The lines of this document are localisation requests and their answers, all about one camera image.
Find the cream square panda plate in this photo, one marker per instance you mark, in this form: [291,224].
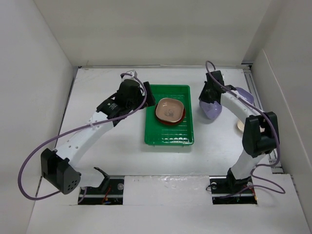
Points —
[240,126]

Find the purple square panda plate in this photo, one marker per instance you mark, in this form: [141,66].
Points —
[210,106]

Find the pink square panda plate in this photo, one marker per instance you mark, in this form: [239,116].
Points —
[169,109]

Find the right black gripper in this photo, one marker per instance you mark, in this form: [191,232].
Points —
[202,97]

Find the red round plate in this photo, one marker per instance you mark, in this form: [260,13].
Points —
[172,123]

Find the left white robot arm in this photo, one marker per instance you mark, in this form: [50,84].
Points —
[58,166]

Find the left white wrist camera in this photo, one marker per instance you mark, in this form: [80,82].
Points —
[129,75]

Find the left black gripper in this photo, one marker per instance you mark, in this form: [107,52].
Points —
[150,100]

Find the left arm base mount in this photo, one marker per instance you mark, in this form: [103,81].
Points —
[112,194]

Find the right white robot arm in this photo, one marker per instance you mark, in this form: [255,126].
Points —
[260,134]

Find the green plastic bin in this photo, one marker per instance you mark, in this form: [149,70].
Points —
[158,134]

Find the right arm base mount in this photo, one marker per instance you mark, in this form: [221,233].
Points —
[223,193]

